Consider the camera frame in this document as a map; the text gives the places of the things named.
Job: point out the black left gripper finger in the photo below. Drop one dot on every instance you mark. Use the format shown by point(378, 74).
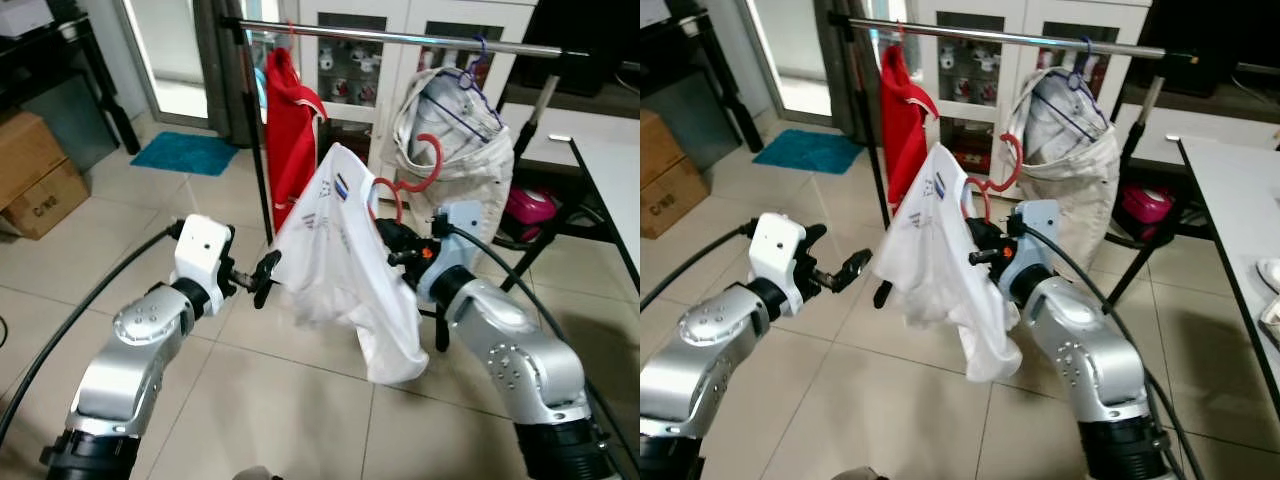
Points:
point(235, 240)
point(814, 238)
point(856, 268)
point(268, 270)

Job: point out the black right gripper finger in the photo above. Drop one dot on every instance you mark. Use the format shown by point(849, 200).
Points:
point(388, 232)
point(977, 231)
point(404, 258)
point(985, 258)

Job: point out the white T-shirt with flag print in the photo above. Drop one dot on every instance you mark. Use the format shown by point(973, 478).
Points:
point(950, 280)
point(340, 280)

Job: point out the red plastic clothes hanger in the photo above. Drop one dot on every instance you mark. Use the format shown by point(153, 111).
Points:
point(438, 170)
point(292, 40)
point(900, 38)
point(1020, 160)

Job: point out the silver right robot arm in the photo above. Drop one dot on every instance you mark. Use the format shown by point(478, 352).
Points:
point(520, 350)
point(1090, 350)

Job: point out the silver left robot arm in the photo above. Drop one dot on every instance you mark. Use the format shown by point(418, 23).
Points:
point(700, 380)
point(130, 370)

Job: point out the blue clothes hanger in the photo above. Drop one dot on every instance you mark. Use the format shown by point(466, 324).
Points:
point(1083, 75)
point(470, 75)

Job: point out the beige jacket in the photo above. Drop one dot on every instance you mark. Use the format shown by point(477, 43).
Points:
point(470, 170)
point(1080, 180)

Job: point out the teal floor mat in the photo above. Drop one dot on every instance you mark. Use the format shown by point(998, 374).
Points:
point(185, 155)
point(810, 150)

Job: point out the pink appliance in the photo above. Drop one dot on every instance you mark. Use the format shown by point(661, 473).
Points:
point(530, 210)
point(1145, 210)

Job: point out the red garment with white trim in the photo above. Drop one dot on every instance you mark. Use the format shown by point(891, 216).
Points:
point(290, 140)
point(905, 130)

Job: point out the printed brown cardboard box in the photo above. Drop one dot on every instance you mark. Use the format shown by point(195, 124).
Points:
point(45, 205)
point(670, 205)

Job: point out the grey curtain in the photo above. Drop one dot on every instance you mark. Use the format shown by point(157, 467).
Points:
point(222, 80)
point(835, 70)

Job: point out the grey storage bin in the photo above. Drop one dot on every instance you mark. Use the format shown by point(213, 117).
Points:
point(700, 120)
point(85, 125)

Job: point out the plain brown cardboard box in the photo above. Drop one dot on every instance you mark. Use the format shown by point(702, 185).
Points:
point(658, 145)
point(30, 150)

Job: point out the white glass sliding door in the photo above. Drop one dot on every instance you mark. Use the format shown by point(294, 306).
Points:
point(790, 50)
point(170, 50)

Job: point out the grey robot leg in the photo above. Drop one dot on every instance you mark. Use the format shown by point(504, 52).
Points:
point(255, 474)
point(858, 475)

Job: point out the white glass door cabinet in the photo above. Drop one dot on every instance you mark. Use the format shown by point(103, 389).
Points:
point(1012, 12)
point(405, 10)

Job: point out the black metal shelf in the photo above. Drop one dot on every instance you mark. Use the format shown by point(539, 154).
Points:
point(655, 60)
point(25, 70)

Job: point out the small white cup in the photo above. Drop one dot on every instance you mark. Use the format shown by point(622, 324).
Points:
point(69, 30)
point(689, 25)

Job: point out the black television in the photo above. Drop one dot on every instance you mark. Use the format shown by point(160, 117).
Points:
point(590, 40)
point(1220, 40)

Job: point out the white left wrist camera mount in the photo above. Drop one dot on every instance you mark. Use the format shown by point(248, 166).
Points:
point(200, 250)
point(775, 250)

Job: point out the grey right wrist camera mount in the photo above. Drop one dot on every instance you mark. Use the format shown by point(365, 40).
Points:
point(1040, 225)
point(462, 225)

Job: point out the silver clothes rack rail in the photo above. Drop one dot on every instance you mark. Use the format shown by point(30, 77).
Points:
point(1000, 36)
point(400, 36)

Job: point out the white table with black frame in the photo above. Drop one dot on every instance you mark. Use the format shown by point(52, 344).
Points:
point(1240, 220)
point(620, 190)

